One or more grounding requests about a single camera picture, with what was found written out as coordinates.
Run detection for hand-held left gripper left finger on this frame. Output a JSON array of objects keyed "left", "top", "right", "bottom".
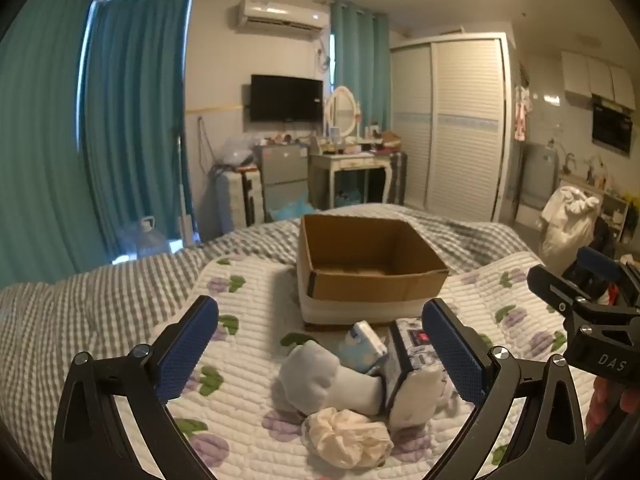
[{"left": 51, "top": 295, "right": 221, "bottom": 480}]

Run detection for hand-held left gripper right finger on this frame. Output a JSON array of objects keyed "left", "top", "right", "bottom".
[{"left": 421, "top": 298, "right": 587, "bottom": 480}]

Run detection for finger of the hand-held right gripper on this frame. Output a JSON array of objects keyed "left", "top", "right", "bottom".
[
  {"left": 527, "top": 264, "right": 601, "bottom": 318},
  {"left": 562, "top": 246, "right": 640, "bottom": 308}
]

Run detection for cardboard box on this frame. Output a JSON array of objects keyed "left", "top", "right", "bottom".
[{"left": 296, "top": 214, "right": 450, "bottom": 333}]

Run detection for white grey sock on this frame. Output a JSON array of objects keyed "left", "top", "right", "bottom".
[{"left": 272, "top": 340, "right": 387, "bottom": 417}]

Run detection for cream scrunchie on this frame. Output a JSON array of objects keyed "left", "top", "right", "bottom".
[{"left": 301, "top": 407, "right": 395, "bottom": 469}]

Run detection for person's right hand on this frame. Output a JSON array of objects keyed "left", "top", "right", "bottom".
[{"left": 587, "top": 372, "right": 640, "bottom": 433}]

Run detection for white cloth bundle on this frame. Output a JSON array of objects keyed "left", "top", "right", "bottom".
[{"left": 538, "top": 185, "right": 602, "bottom": 264}]

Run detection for kitchen counter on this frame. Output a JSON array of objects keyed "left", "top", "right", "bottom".
[{"left": 557, "top": 172, "right": 614, "bottom": 197}]

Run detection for floral quilted blanket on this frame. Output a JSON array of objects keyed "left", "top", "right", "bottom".
[{"left": 120, "top": 251, "right": 598, "bottom": 480}]

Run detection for grey washing machine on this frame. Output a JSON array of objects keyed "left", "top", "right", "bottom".
[{"left": 517, "top": 142, "right": 559, "bottom": 212}]

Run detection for large clear water jug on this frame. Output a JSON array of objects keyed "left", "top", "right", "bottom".
[{"left": 119, "top": 215, "right": 169, "bottom": 262}]

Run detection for black range hood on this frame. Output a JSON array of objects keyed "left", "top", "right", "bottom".
[{"left": 591, "top": 93, "right": 634, "bottom": 154}]

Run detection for white suitcase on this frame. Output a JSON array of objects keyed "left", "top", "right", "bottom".
[{"left": 215, "top": 167, "right": 266, "bottom": 234}]

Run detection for pink hanging garment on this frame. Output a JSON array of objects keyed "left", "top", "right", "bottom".
[{"left": 514, "top": 85, "right": 534, "bottom": 142}]

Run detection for blue plastic bag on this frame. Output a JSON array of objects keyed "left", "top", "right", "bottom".
[{"left": 267, "top": 192, "right": 324, "bottom": 224}]

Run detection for white sliding door wardrobe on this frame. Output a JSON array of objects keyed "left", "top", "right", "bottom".
[{"left": 389, "top": 33, "right": 517, "bottom": 224}]

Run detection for dark striped suitcase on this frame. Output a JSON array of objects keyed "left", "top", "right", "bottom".
[{"left": 388, "top": 151, "right": 409, "bottom": 206}]

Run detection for clear plastic bag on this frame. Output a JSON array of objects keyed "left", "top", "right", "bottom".
[{"left": 220, "top": 136, "right": 256, "bottom": 169}]

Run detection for grey mini fridge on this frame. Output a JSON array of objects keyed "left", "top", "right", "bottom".
[{"left": 255, "top": 142, "right": 311, "bottom": 224}]

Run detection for white dressing table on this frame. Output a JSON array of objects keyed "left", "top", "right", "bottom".
[{"left": 308, "top": 149, "right": 397, "bottom": 211}]

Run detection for teal window curtain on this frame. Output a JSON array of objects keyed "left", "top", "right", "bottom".
[{"left": 80, "top": 0, "right": 194, "bottom": 261}]

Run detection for wide teal curtain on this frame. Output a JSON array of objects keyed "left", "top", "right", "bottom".
[{"left": 0, "top": 0, "right": 100, "bottom": 288}]

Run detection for oval white vanity mirror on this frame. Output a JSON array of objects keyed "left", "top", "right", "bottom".
[{"left": 323, "top": 86, "right": 362, "bottom": 142}]

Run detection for narrow light teal curtain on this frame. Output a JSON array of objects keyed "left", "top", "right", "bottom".
[{"left": 329, "top": 0, "right": 392, "bottom": 135}]

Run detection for white air conditioner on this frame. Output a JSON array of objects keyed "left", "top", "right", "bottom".
[{"left": 235, "top": 0, "right": 331, "bottom": 39}]

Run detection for white kitchen wall cabinets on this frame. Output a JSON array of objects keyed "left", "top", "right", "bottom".
[{"left": 560, "top": 50, "right": 637, "bottom": 107}]

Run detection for hanging wall cord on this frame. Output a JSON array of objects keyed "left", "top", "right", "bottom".
[{"left": 197, "top": 116, "right": 217, "bottom": 177}]

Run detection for black wall television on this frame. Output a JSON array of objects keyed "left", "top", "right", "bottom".
[{"left": 249, "top": 74, "right": 324, "bottom": 124}]

